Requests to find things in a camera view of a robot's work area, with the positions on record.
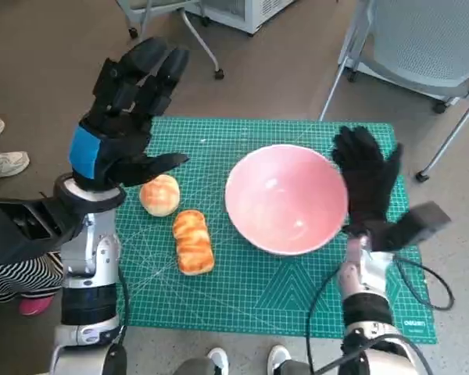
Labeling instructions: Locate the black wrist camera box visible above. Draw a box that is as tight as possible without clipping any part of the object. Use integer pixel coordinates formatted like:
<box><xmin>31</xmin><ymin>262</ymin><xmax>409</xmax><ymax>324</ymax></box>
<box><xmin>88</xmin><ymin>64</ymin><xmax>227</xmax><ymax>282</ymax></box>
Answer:
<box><xmin>369</xmin><ymin>201</ymin><xmax>453</xmax><ymax>253</ymax></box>
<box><xmin>0</xmin><ymin>197</ymin><xmax>83</xmax><ymax>270</ymax></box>

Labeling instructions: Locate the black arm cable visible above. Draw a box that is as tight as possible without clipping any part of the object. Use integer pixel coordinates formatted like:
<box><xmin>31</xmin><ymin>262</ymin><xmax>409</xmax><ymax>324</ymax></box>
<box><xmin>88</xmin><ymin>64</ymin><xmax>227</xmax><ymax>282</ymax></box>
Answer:
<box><xmin>392</xmin><ymin>255</ymin><xmax>454</xmax><ymax>312</ymax></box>
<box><xmin>304</xmin><ymin>267</ymin><xmax>376</xmax><ymax>375</ymax></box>
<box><xmin>109</xmin><ymin>269</ymin><xmax>131</xmax><ymax>352</ymax></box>

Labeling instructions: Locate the long striped toy bread loaf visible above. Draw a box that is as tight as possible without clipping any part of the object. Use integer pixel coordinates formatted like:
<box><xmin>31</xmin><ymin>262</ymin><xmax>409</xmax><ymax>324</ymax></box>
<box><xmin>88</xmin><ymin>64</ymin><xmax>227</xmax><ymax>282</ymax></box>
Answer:
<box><xmin>172</xmin><ymin>209</ymin><xmax>215</xmax><ymax>277</ymax></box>

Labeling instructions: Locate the green cutting mat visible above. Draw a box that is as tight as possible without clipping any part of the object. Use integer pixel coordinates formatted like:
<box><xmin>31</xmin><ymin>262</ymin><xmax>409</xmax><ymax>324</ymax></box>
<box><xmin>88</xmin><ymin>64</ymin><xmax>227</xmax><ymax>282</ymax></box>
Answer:
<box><xmin>115</xmin><ymin>116</ymin><xmax>439</xmax><ymax>345</ymax></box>

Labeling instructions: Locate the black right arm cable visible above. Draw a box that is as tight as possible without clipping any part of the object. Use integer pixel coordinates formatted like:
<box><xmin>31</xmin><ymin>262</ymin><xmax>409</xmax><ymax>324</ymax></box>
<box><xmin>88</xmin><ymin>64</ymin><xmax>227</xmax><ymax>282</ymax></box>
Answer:
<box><xmin>304</xmin><ymin>267</ymin><xmax>376</xmax><ymax>375</ymax></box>
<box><xmin>392</xmin><ymin>255</ymin><xmax>454</xmax><ymax>312</ymax></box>

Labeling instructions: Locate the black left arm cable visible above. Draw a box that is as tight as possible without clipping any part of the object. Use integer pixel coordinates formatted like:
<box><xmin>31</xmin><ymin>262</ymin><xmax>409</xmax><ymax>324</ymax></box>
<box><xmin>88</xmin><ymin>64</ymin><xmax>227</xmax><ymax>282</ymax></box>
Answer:
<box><xmin>109</xmin><ymin>269</ymin><xmax>131</xmax><ymax>352</ymax></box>

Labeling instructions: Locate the person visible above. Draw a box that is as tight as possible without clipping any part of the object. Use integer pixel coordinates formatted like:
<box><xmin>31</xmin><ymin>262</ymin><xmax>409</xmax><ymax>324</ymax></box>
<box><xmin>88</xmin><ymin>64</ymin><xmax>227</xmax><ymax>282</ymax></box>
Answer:
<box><xmin>0</xmin><ymin>249</ymin><xmax>66</xmax><ymax>304</ymax></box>

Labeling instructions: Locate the grey mesh-back chair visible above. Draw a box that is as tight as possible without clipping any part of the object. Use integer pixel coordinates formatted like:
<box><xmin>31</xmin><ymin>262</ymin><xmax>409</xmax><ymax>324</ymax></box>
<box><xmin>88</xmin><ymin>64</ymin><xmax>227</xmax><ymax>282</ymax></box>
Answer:
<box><xmin>319</xmin><ymin>0</ymin><xmax>469</xmax><ymax>180</ymax></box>

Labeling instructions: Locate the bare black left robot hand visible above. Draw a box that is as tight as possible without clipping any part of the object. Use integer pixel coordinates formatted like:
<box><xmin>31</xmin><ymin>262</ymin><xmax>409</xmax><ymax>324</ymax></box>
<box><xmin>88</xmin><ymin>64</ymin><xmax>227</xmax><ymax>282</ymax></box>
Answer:
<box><xmin>68</xmin><ymin>37</ymin><xmax>192</xmax><ymax>191</ymax></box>

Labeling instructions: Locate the white cabinet appliance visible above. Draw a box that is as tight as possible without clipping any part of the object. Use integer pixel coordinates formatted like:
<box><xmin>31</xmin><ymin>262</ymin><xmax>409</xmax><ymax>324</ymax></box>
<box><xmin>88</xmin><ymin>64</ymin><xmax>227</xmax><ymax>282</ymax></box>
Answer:
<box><xmin>185</xmin><ymin>0</ymin><xmax>294</xmax><ymax>35</ymax></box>

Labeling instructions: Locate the person's leg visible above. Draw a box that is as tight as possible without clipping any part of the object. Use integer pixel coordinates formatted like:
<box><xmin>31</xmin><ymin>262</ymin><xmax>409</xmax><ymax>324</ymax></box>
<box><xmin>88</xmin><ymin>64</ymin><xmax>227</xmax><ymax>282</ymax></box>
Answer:
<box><xmin>174</xmin><ymin>355</ymin><xmax>218</xmax><ymax>375</ymax></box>
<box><xmin>277</xmin><ymin>359</ymin><xmax>316</xmax><ymax>375</ymax></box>

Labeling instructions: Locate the round toy bread bun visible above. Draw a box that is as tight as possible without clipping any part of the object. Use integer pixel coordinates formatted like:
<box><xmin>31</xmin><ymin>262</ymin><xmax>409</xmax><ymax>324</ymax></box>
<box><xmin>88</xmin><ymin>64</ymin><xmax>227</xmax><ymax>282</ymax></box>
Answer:
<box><xmin>139</xmin><ymin>174</ymin><xmax>181</xmax><ymax>217</ymax></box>

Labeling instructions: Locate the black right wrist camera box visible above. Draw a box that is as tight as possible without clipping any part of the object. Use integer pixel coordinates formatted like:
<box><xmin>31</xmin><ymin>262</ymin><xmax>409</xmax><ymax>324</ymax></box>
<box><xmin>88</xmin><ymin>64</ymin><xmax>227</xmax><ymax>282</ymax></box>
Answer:
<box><xmin>369</xmin><ymin>201</ymin><xmax>453</xmax><ymax>253</ymax></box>

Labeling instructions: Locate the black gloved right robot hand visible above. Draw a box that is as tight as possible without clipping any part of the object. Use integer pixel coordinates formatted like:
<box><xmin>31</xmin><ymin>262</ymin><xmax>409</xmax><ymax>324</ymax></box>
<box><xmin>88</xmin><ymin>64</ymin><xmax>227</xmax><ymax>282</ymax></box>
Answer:
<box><xmin>331</xmin><ymin>125</ymin><xmax>404</xmax><ymax>232</ymax></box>

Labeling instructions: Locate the pink bowl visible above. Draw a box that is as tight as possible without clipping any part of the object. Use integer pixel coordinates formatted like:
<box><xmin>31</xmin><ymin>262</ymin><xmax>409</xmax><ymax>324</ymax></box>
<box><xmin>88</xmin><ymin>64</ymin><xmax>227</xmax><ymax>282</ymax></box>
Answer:
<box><xmin>224</xmin><ymin>143</ymin><xmax>349</xmax><ymax>257</ymax></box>

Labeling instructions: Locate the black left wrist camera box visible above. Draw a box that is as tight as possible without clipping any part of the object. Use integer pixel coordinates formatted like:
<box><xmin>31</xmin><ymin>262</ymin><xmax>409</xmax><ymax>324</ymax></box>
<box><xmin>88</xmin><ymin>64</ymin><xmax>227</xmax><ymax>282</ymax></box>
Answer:
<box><xmin>0</xmin><ymin>197</ymin><xmax>83</xmax><ymax>270</ymax></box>

